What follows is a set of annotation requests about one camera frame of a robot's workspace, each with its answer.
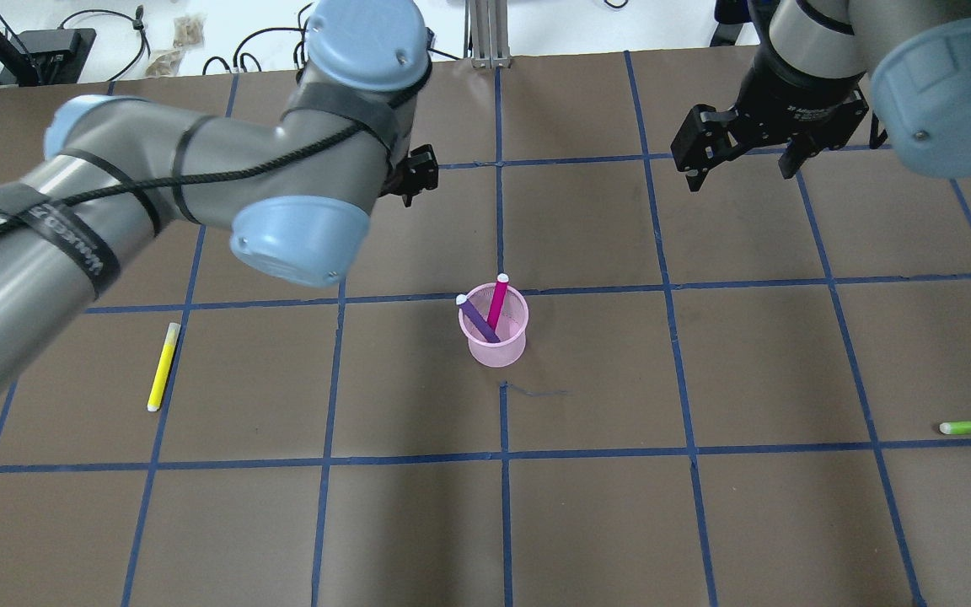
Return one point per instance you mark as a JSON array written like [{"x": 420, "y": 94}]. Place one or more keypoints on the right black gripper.
[{"x": 797, "y": 94}]

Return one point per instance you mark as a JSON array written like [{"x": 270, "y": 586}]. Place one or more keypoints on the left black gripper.
[{"x": 420, "y": 172}]

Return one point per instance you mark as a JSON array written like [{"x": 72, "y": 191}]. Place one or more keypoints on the pink marker pen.
[{"x": 498, "y": 297}]

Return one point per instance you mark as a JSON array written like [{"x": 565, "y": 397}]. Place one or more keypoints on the purple marker pen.
[{"x": 472, "y": 314}]

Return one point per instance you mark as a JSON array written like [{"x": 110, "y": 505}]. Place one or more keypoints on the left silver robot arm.
[{"x": 296, "y": 198}]

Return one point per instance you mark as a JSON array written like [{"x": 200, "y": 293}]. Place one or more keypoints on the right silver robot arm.
[{"x": 822, "y": 67}]

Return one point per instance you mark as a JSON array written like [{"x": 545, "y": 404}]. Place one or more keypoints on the pink mesh cup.
[{"x": 512, "y": 329}]

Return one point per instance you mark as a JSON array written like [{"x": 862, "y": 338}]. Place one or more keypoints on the black power adapter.
[{"x": 730, "y": 17}]

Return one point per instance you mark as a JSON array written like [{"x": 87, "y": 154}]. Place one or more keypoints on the yellow marker pen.
[{"x": 161, "y": 375}]

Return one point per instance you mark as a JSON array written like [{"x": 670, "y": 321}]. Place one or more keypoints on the aluminium frame post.
[{"x": 486, "y": 34}]

